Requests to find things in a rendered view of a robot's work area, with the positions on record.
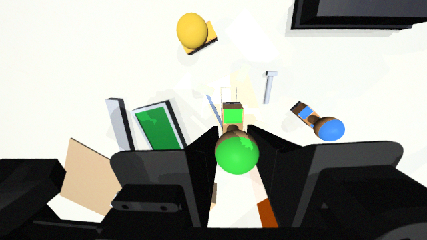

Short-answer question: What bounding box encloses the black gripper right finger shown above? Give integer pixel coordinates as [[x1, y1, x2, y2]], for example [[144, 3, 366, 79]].
[[247, 124, 404, 227]]

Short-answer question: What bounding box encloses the green ink pad in shallow grey tray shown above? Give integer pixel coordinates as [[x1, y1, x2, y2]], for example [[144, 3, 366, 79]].
[[130, 100, 187, 150]]

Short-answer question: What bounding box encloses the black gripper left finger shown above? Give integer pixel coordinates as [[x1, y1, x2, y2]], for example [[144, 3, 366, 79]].
[[110, 126, 219, 227]]

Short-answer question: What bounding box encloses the dark grey rectangular block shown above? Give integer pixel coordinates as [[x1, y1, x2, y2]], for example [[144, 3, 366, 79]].
[[290, 0, 427, 30]]

